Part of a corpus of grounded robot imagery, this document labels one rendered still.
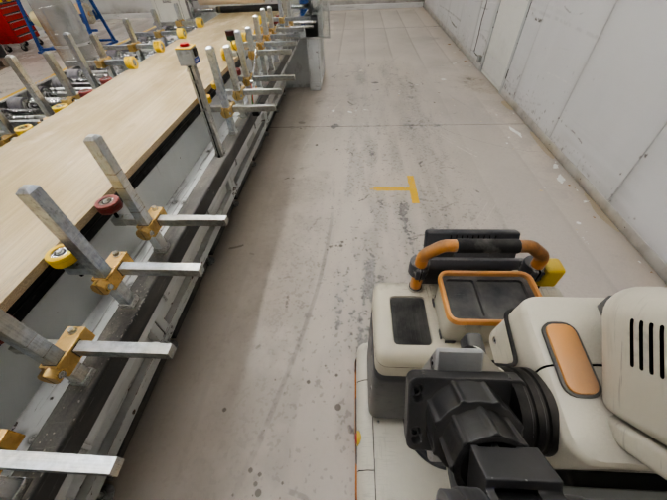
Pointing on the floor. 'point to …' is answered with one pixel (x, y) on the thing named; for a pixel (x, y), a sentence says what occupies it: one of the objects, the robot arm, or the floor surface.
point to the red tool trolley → (14, 27)
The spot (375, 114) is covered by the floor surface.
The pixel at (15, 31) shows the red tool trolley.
